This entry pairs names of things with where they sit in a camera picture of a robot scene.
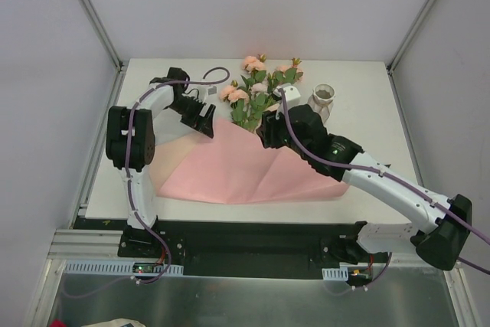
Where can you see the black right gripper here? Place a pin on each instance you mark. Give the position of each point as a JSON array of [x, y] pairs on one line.
[[273, 134]]

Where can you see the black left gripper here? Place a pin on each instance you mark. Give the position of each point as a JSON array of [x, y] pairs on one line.
[[197, 116]]

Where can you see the pink wrapping paper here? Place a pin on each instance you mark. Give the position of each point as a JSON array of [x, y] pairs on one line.
[[234, 168]]

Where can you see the pink flower stem pale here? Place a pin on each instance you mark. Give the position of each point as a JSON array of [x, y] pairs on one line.
[[258, 100]]

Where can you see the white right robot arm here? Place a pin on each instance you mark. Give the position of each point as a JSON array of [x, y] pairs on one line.
[[442, 223]]

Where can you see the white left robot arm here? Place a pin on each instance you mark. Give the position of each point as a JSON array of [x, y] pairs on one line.
[[130, 145]]

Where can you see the white ribbed vase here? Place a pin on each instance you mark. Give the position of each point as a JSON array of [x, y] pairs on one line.
[[322, 101]]

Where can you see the beige cloth bottom edge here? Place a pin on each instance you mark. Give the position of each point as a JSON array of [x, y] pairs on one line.
[[121, 322]]

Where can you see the red object bottom edge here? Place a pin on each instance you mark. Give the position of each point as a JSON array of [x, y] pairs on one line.
[[57, 323]]

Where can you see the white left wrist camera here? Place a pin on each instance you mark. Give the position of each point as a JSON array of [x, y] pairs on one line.
[[200, 92]]

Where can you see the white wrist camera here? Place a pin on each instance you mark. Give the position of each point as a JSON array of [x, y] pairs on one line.
[[289, 93], [200, 92]]

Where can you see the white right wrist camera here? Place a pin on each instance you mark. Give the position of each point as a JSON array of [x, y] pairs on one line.
[[289, 93]]

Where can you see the right white cable duct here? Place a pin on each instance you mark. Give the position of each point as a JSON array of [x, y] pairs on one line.
[[335, 274]]

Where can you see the white cable duct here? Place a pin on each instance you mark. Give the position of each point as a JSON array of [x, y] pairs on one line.
[[335, 274], [120, 268]]

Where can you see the left aluminium frame post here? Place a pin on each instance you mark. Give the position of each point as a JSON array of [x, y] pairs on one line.
[[101, 33]]

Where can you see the aluminium frame post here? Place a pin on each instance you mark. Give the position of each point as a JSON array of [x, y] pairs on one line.
[[412, 32], [101, 33]]

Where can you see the left white cable duct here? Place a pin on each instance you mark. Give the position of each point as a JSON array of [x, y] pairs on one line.
[[120, 268]]

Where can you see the right aluminium frame post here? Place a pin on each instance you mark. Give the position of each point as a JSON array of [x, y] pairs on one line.
[[412, 32]]

